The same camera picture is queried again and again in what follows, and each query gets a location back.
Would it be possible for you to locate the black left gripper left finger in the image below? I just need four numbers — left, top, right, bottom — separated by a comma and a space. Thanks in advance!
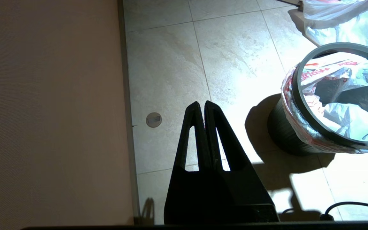
164, 101, 213, 224

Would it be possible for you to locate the dark wall baseboard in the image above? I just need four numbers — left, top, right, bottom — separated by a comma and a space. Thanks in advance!
118, 0, 141, 224

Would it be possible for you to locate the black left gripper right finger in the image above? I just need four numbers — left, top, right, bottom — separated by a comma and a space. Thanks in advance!
204, 100, 280, 223

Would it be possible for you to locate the round metal floor drain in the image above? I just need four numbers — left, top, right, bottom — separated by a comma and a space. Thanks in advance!
146, 112, 162, 128

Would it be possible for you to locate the grey plastic bin ring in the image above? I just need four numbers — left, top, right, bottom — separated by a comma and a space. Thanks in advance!
292, 42, 368, 148

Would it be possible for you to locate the black braided cable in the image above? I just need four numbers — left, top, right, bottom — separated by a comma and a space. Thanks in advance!
320, 201, 368, 221

